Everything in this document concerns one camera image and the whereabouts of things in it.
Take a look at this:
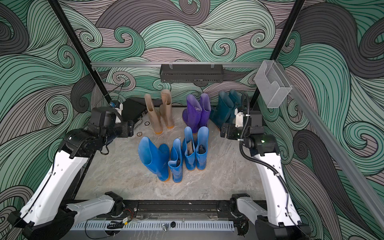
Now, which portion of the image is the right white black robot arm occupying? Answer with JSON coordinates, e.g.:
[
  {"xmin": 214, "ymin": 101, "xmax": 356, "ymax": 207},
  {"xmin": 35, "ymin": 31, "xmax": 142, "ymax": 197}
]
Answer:
[{"xmin": 220, "ymin": 94, "xmax": 311, "ymax": 240}]

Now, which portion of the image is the blue boot front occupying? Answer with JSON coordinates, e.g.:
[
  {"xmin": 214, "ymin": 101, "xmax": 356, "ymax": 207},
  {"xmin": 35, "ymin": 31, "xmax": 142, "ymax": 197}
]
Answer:
[{"xmin": 168, "ymin": 138, "xmax": 183, "ymax": 183}]

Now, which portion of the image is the white mesh wall basket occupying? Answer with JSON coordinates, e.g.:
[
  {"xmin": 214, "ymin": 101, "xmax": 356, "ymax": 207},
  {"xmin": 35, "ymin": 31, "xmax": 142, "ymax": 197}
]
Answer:
[{"xmin": 254, "ymin": 60, "xmax": 292, "ymax": 109}]

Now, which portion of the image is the beige boot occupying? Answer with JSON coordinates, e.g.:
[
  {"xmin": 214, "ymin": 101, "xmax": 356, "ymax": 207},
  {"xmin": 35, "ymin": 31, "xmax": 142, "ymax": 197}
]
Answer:
[
  {"xmin": 160, "ymin": 89, "xmax": 174, "ymax": 129},
  {"xmin": 144, "ymin": 94, "xmax": 163, "ymax": 135}
]

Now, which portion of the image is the white slotted cable duct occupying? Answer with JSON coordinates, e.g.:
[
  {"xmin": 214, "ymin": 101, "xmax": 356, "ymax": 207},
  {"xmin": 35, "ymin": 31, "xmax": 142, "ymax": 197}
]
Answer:
[{"xmin": 71, "ymin": 220, "xmax": 235, "ymax": 232}]

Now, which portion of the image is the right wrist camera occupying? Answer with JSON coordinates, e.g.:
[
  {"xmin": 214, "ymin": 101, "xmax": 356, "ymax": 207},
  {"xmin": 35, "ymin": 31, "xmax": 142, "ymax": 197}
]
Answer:
[{"xmin": 235, "ymin": 109, "xmax": 244, "ymax": 128}]

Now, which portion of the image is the aluminium rail wall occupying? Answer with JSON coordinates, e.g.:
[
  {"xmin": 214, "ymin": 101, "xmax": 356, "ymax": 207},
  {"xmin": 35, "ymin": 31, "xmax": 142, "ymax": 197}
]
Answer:
[
  {"xmin": 91, "ymin": 61, "xmax": 262, "ymax": 69},
  {"xmin": 277, "ymin": 63, "xmax": 384, "ymax": 230}
]

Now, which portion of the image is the purple boot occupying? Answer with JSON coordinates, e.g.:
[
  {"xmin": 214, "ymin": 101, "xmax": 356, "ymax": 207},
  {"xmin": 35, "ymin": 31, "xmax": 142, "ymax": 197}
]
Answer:
[
  {"xmin": 199, "ymin": 93, "xmax": 211, "ymax": 128},
  {"xmin": 182, "ymin": 95, "xmax": 202, "ymax": 134}
]

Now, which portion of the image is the black wall shelf tray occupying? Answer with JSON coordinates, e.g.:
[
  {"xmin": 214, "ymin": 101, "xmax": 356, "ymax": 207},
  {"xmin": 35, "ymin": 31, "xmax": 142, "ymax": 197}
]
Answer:
[{"xmin": 160, "ymin": 64, "xmax": 224, "ymax": 83}]

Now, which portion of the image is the black case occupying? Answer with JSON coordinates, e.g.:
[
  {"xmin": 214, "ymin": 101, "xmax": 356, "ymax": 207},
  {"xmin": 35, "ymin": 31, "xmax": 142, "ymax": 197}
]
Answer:
[{"xmin": 121, "ymin": 99, "xmax": 148, "ymax": 123}]

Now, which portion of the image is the blue boot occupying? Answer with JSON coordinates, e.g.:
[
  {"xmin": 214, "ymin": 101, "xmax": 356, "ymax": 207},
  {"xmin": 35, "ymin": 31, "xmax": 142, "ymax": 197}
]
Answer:
[
  {"xmin": 168, "ymin": 138, "xmax": 183, "ymax": 183},
  {"xmin": 138, "ymin": 137, "xmax": 170, "ymax": 182},
  {"xmin": 182, "ymin": 127, "xmax": 196, "ymax": 171},
  {"xmin": 196, "ymin": 127, "xmax": 209, "ymax": 171}
]

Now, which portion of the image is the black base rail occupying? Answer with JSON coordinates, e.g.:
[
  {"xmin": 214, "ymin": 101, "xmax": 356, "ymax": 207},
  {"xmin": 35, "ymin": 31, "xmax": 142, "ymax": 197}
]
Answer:
[{"xmin": 56, "ymin": 199, "xmax": 298, "ymax": 218}]

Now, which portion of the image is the aluminium rail back wall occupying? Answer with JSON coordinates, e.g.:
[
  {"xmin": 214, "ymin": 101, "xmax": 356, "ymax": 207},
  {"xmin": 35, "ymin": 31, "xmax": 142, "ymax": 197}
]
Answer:
[{"xmin": 91, "ymin": 61, "xmax": 262, "ymax": 69}]

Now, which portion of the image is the teal boot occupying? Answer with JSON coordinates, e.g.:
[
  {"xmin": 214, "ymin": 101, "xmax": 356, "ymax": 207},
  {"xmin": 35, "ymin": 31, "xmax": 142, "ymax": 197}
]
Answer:
[
  {"xmin": 227, "ymin": 89, "xmax": 242, "ymax": 124},
  {"xmin": 210, "ymin": 91, "xmax": 234, "ymax": 129}
]

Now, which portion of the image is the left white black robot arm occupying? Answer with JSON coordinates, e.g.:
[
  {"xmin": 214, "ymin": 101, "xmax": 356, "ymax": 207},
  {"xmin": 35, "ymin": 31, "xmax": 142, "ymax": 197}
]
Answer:
[{"xmin": 8, "ymin": 107, "xmax": 135, "ymax": 240}]

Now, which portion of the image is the aluminium rail right wall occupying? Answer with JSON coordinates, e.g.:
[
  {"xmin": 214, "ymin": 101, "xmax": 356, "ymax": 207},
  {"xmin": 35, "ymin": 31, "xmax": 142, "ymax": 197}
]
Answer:
[{"xmin": 277, "ymin": 63, "xmax": 384, "ymax": 230}]

